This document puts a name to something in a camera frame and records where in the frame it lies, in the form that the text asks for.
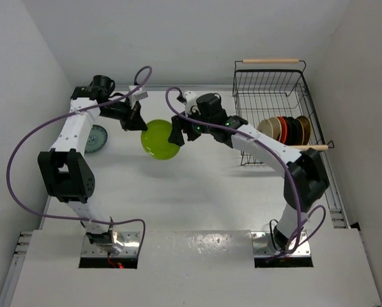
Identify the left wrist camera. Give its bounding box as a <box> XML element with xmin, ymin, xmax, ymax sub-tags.
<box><xmin>128</xmin><ymin>85</ymin><xmax>148</xmax><ymax>105</ymax></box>

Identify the lime green plate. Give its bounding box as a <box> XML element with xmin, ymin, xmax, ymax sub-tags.
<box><xmin>141</xmin><ymin>119</ymin><xmax>180</xmax><ymax>161</ymax></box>

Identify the orange plate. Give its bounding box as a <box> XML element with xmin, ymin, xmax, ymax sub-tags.
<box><xmin>277</xmin><ymin>116</ymin><xmax>289</xmax><ymax>145</ymax></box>

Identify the yellow patterned plate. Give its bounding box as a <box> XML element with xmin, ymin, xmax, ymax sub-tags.
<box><xmin>297</xmin><ymin>116</ymin><xmax>312</xmax><ymax>145</ymax></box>
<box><xmin>293</xmin><ymin>118</ymin><xmax>304</xmax><ymax>145</ymax></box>

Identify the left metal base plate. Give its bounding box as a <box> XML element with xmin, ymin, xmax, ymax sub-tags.
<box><xmin>80</xmin><ymin>232</ymin><xmax>141</xmax><ymax>258</ymax></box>

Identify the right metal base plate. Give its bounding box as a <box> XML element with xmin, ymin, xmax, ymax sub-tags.
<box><xmin>251</xmin><ymin>232</ymin><xmax>311</xmax><ymax>258</ymax></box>

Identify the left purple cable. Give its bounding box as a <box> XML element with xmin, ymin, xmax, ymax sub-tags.
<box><xmin>6</xmin><ymin>65</ymin><xmax>153</xmax><ymax>253</ymax></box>

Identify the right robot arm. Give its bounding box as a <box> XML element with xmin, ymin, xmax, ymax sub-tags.
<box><xmin>168</xmin><ymin>91</ymin><xmax>330</xmax><ymax>253</ymax></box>

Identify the black wire dish rack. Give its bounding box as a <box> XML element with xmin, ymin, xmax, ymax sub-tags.
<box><xmin>233</xmin><ymin>58</ymin><xmax>335</xmax><ymax>149</ymax></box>

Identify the metal base plate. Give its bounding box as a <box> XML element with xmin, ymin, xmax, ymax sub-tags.
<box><xmin>251</xmin><ymin>232</ymin><xmax>311</xmax><ymax>258</ymax></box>
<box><xmin>80</xmin><ymin>232</ymin><xmax>141</xmax><ymax>258</ymax></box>

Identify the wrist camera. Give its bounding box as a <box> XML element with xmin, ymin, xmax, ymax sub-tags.
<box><xmin>128</xmin><ymin>85</ymin><xmax>148</xmax><ymax>105</ymax></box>
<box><xmin>177</xmin><ymin>91</ymin><xmax>199</xmax><ymax>117</ymax></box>

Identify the cream plate with calligraphy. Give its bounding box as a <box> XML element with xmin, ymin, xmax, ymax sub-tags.
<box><xmin>257</xmin><ymin>118</ymin><xmax>273</xmax><ymax>139</ymax></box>

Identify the blue floral plate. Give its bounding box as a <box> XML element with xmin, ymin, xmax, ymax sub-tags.
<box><xmin>84</xmin><ymin>125</ymin><xmax>108</xmax><ymax>154</ymax></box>

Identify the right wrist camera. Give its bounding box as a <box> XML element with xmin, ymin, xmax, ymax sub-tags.
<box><xmin>177</xmin><ymin>91</ymin><xmax>199</xmax><ymax>117</ymax></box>

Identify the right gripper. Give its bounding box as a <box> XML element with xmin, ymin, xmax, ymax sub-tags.
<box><xmin>171</xmin><ymin>104</ymin><xmax>214</xmax><ymax>145</ymax></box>

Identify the cream plate black blotch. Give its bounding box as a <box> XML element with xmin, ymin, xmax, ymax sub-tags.
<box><xmin>269</xmin><ymin>117</ymin><xmax>285</xmax><ymax>143</ymax></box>

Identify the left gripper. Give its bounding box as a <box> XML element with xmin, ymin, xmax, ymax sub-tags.
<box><xmin>98</xmin><ymin>95</ymin><xmax>147</xmax><ymax>131</ymax></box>

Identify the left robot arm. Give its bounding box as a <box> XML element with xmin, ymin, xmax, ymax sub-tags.
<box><xmin>38</xmin><ymin>75</ymin><xmax>148</xmax><ymax>255</ymax></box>

